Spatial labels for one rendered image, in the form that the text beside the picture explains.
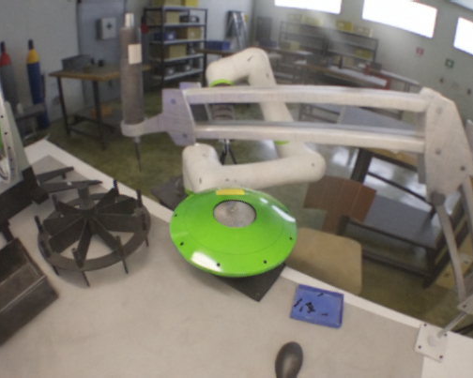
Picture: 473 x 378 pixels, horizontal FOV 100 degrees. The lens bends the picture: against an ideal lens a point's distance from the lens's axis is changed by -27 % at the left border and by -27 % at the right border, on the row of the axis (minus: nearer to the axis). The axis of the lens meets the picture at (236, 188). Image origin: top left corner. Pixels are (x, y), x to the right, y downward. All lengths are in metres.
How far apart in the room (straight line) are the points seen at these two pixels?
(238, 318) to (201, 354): 0.13
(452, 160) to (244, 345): 0.54
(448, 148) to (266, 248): 0.41
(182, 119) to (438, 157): 0.36
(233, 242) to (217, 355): 0.26
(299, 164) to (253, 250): 0.51
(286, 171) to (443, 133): 0.70
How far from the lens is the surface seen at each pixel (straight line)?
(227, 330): 0.65
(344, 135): 0.36
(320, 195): 1.33
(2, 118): 0.72
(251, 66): 0.95
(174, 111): 0.41
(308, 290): 0.74
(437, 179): 0.40
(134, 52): 0.46
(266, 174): 0.94
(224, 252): 0.57
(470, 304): 0.66
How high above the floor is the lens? 1.50
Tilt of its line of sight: 35 degrees down
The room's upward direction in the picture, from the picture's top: 5 degrees clockwise
